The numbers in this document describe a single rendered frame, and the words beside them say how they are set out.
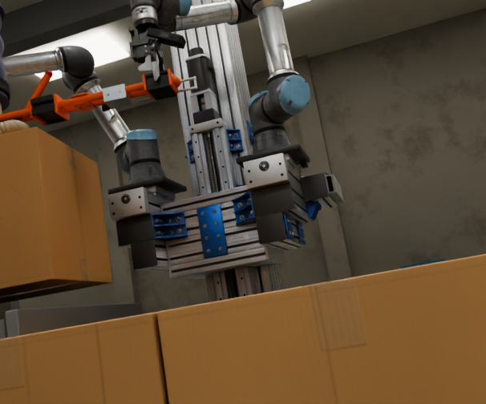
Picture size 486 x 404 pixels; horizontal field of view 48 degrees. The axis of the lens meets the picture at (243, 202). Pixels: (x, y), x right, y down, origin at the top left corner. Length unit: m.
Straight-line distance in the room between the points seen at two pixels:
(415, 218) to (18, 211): 6.53
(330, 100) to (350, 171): 1.08
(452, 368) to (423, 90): 7.46
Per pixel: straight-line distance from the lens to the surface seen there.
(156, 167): 2.05
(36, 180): 1.47
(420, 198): 7.63
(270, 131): 1.91
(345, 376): 0.60
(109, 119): 2.25
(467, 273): 0.61
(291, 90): 1.82
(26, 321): 1.27
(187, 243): 1.93
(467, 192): 7.68
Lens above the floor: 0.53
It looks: 11 degrees up
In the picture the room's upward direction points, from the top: 10 degrees counter-clockwise
